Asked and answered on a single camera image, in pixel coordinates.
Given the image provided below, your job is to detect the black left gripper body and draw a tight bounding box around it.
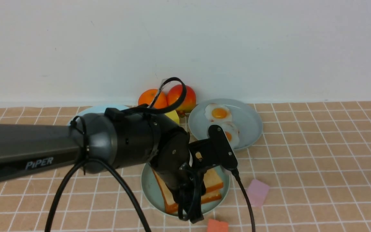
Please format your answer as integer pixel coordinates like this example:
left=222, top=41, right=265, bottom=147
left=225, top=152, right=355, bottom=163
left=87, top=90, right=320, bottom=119
left=150, top=130, right=220, bottom=224

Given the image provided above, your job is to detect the toast slice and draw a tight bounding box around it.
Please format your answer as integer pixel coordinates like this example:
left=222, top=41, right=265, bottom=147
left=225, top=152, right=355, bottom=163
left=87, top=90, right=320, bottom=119
left=203, top=168, right=224, bottom=194
left=153, top=171, right=222, bottom=214

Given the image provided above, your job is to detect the fried egg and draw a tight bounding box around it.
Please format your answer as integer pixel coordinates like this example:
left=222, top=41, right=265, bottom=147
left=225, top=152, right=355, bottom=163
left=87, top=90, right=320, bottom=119
left=204, top=103, right=233, bottom=123
left=220, top=122, right=240, bottom=149

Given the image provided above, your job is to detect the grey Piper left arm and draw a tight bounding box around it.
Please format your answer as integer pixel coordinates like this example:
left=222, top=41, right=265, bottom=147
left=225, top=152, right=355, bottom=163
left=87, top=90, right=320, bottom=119
left=0, top=105, right=231, bottom=231

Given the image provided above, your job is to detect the green centre plate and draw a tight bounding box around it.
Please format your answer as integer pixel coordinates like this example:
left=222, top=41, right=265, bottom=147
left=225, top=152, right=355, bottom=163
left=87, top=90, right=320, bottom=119
left=140, top=164, right=231, bottom=218

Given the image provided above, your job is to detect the yellow foam cube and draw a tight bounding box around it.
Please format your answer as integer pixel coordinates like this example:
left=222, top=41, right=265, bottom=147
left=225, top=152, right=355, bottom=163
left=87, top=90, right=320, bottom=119
left=165, top=110, right=180, bottom=124

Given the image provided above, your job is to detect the red orange foam cube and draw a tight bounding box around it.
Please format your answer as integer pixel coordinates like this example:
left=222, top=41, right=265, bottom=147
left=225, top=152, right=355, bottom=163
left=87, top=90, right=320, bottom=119
left=207, top=219, right=229, bottom=232

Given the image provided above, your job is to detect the red yellow apple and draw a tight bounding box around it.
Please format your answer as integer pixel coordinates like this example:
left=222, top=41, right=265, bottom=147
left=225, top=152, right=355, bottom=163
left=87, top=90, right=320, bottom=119
left=166, top=85, right=197, bottom=114

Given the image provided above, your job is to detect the orange fruit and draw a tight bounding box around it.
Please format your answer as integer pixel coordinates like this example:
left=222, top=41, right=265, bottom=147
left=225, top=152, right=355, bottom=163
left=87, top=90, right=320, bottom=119
left=138, top=89, right=168, bottom=109

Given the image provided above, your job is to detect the pink foam cube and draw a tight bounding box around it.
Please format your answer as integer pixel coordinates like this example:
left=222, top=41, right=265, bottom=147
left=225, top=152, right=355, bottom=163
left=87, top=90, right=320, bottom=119
left=246, top=179, right=270, bottom=207

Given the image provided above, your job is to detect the grey blue plate right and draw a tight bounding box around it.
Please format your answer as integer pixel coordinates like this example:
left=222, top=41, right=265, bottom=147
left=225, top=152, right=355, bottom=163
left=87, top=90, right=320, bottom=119
left=188, top=98, right=263, bottom=151

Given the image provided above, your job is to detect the light blue plate left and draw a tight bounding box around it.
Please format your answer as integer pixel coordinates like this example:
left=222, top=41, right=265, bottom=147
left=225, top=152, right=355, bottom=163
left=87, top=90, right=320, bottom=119
left=77, top=104, right=129, bottom=116

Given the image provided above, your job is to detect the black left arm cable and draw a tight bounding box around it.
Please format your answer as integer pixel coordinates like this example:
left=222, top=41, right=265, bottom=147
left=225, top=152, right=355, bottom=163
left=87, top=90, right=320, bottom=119
left=45, top=77, right=256, bottom=232

